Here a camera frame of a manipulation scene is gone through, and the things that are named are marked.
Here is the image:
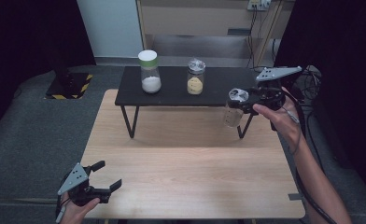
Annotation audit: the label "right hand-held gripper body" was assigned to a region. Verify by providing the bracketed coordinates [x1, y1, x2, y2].
[249, 65, 303, 110]

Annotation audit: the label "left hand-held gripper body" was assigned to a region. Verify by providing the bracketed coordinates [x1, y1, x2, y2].
[57, 161, 112, 207]

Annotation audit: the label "silver-lidded jar with pale contents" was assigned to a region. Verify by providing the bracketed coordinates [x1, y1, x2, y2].
[223, 88, 250, 129]

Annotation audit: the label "silver-lidded jar with yellow contents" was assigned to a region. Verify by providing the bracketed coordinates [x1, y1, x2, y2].
[186, 58, 206, 95]

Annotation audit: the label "black shelf with wire legs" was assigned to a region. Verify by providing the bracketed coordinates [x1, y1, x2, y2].
[114, 65, 263, 140]

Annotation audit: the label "white-lidded jar with green band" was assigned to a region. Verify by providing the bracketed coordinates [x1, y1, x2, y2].
[137, 49, 162, 94]

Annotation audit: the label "person's left hand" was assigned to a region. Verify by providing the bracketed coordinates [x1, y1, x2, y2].
[59, 193, 101, 224]

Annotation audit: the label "person's right hand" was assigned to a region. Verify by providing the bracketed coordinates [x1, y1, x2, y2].
[252, 87, 303, 147]

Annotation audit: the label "white power strip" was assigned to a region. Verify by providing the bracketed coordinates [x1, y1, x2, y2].
[246, 0, 272, 12]

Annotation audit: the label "dark curtain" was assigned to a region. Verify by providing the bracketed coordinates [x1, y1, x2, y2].
[0, 0, 96, 141]
[274, 0, 366, 203]

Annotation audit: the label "wooden cabinet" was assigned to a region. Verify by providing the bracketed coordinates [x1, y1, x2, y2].
[135, 0, 285, 67]

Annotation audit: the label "white panel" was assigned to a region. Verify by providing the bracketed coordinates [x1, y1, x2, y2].
[76, 0, 146, 59]

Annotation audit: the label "left hand-held gripper cable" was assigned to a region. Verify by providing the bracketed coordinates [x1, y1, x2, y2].
[54, 175, 68, 224]

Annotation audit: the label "hand-held gripper cable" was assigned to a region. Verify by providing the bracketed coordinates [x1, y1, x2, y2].
[54, 175, 68, 224]
[282, 88, 339, 224]

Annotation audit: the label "tangled black cable bundle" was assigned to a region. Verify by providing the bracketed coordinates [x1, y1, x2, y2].
[302, 66, 324, 101]

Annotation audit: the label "black power strip cables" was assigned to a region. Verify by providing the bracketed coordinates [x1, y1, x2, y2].
[247, 7, 266, 69]

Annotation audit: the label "right hand-held gripper cable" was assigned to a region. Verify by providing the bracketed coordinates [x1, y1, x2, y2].
[282, 88, 339, 224]

